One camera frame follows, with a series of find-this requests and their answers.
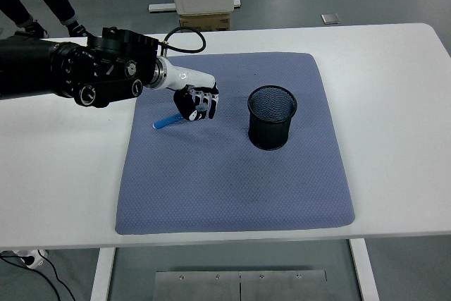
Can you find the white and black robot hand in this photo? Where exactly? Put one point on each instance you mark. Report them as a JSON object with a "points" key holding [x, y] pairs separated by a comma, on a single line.
{"points": [[190, 77]]}

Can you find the blue marker with clear cap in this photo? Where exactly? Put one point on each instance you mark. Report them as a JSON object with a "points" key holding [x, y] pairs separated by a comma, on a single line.
{"points": [[165, 122]]}

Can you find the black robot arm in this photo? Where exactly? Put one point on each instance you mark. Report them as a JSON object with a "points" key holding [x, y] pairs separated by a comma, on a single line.
{"points": [[105, 68]]}

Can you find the black mesh pen holder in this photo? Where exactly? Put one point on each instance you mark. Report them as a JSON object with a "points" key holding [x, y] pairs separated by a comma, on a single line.
{"points": [[269, 135]]}

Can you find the brown cardboard box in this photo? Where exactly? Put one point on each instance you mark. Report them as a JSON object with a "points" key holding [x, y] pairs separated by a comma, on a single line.
{"points": [[211, 22]]}

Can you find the white base bar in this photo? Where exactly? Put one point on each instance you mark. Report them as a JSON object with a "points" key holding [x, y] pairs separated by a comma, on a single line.
{"points": [[162, 7]]}

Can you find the blue-grey quilted mat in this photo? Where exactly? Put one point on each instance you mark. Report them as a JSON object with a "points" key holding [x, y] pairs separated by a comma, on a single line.
{"points": [[229, 181]]}

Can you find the grey metal floor cover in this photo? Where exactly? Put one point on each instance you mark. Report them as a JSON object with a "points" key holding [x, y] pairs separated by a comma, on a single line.
{"points": [[330, 19]]}

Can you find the grey metal plate with screws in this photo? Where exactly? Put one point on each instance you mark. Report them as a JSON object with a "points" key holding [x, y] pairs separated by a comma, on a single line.
{"points": [[211, 287]]}

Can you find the white table leg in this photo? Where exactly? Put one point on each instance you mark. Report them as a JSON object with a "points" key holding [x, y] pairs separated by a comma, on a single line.
{"points": [[364, 273], [102, 276]]}

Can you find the white power strip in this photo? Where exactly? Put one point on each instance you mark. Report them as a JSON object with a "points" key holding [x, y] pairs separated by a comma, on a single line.
{"points": [[33, 259]]}

